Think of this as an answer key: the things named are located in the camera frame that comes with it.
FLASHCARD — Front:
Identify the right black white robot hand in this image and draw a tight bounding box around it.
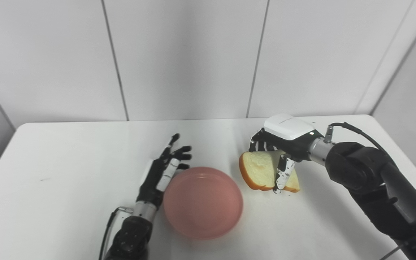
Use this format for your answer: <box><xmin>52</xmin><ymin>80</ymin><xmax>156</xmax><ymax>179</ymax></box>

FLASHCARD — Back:
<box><xmin>248</xmin><ymin>113</ymin><xmax>324</xmax><ymax>194</ymax></box>

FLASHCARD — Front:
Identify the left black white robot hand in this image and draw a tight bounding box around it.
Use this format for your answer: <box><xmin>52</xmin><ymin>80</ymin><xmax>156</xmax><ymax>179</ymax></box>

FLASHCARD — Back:
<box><xmin>136</xmin><ymin>133</ymin><xmax>192</xmax><ymax>209</ymax></box>

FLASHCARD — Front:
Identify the slice of white bread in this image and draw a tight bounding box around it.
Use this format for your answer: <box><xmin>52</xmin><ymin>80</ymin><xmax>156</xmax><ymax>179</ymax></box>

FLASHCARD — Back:
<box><xmin>239</xmin><ymin>149</ymin><xmax>301</xmax><ymax>193</ymax></box>

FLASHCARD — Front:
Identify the pink round plate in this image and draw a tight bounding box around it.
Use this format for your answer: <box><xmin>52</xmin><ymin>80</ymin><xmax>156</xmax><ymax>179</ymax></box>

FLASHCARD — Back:
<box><xmin>163</xmin><ymin>166</ymin><xmax>244</xmax><ymax>239</ymax></box>

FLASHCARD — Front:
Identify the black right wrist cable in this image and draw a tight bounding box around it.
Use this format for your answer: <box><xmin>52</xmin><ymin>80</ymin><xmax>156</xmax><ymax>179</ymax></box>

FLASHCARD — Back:
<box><xmin>324</xmin><ymin>122</ymin><xmax>391</xmax><ymax>156</ymax></box>

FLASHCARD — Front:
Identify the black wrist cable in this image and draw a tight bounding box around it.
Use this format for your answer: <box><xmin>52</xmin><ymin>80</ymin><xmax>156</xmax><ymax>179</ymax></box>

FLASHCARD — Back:
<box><xmin>98</xmin><ymin>206</ymin><xmax>134</xmax><ymax>260</ymax></box>
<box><xmin>324</xmin><ymin>122</ymin><xmax>391</xmax><ymax>156</ymax></box>

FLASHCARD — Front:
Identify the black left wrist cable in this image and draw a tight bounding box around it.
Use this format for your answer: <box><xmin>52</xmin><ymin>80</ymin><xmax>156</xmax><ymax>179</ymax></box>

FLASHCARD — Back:
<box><xmin>98</xmin><ymin>206</ymin><xmax>134</xmax><ymax>260</ymax></box>

